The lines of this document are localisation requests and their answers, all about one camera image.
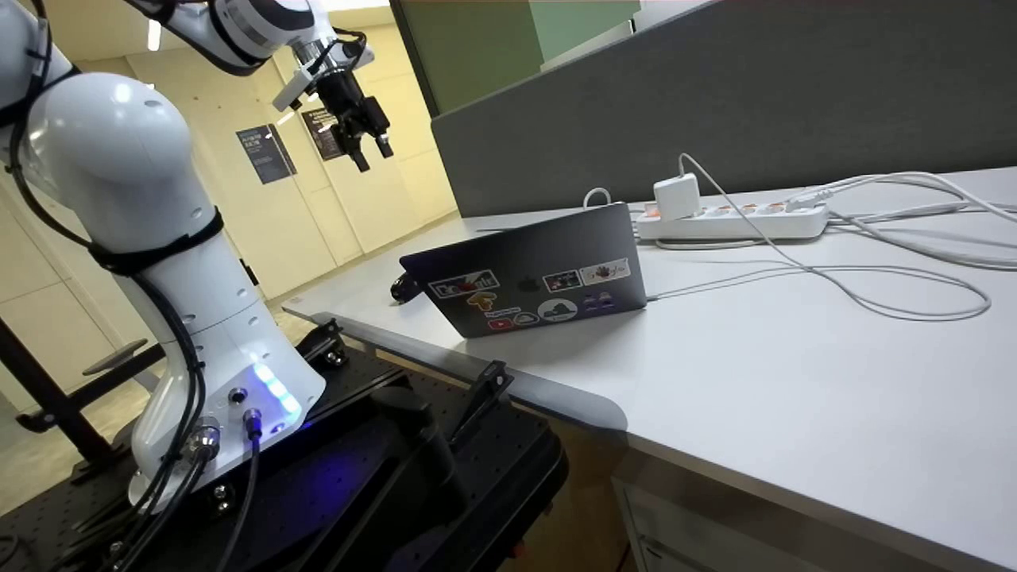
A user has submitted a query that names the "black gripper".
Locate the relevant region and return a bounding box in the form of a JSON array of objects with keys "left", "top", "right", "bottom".
[{"left": 310, "top": 62, "right": 396, "bottom": 176}]

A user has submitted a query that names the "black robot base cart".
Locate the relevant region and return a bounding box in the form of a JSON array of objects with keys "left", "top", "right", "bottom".
[{"left": 0, "top": 315, "right": 572, "bottom": 572}]

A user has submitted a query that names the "small black clip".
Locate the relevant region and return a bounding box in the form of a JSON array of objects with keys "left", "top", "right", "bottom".
[{"left": 388, "top": 269, "right": 422, "bottom": 304}]

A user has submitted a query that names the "green panel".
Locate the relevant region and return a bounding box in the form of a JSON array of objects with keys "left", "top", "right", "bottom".
[{"left": 388, "top": 0, "right": 646, "bottom": 119}]

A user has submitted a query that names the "black table clamp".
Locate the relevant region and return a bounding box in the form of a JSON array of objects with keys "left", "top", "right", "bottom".
[{"left": 455, "top": 358, "right": 518, "bottom": 434}]

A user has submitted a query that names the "white charger plug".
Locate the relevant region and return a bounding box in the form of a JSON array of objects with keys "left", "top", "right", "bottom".
[{"left": 652, "top": 170, "right": 701, "bottom": 224}]

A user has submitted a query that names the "grey partition panel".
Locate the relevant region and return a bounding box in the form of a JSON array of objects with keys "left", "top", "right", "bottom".
[{"left": 428, "top": 0, "right": 1017, "bottom": 220}]

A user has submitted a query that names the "white power strip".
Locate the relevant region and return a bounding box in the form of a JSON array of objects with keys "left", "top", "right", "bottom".
[{"left": 629, "top": 198, "right": 831, "bottom": 244}]

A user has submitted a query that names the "black metal stand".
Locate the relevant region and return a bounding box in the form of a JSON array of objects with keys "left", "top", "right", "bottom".
[{"left": 0, "top": 315, "right": 168, "bottom": 485}]

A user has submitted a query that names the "dark wall poster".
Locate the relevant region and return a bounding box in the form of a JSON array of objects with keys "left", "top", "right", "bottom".
[
  {"left": 297, "top": 104, "right": 354, "bottom": 164},
  {"left": 231, "top": 119, "right": 297, "bottom": 188}
]

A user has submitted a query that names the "white wrist mount plate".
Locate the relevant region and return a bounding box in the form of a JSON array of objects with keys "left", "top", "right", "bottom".
[{"left": 269, "top": 38, "right": 348, "bottom": 115}]

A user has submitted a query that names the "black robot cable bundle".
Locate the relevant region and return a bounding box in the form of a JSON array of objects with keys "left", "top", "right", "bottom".
[{"left": 2, "top": 40, "right": 266, "bottom": 567}]

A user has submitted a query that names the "white charger cable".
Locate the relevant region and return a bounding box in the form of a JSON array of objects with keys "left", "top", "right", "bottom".
[{"left": 646, "top": 148, "right": 993, "bottom": 328}]

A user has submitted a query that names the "white power strip cable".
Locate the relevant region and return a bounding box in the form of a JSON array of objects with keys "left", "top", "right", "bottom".
[{"left": 821, "top": 169, "right": 1017, "bottom": 273}]

